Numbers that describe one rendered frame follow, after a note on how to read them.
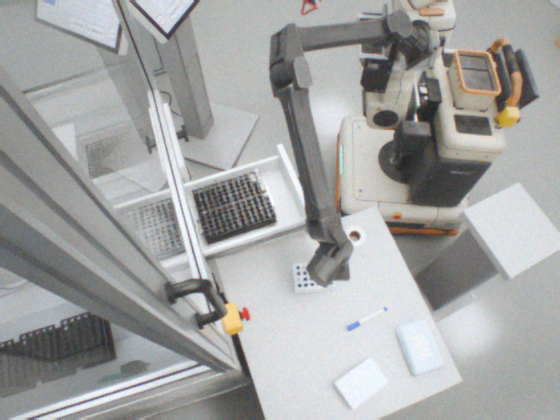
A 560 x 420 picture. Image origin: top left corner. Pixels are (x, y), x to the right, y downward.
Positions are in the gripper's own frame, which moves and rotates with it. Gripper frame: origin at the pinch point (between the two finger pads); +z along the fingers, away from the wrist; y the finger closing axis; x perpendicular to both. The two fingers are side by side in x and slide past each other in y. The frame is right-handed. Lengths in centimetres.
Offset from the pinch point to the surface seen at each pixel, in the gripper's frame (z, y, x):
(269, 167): 0.9, -37.7, -17.3
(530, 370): 87, 28, 109
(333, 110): 85, -138, 25
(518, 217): 10, -20, 71
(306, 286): 10.3, 0.8, -7.0
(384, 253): 10.5, -9.2, 19.4
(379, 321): 10.8, 12.9, 14.8
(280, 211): 2.9, -22.0, -14.2
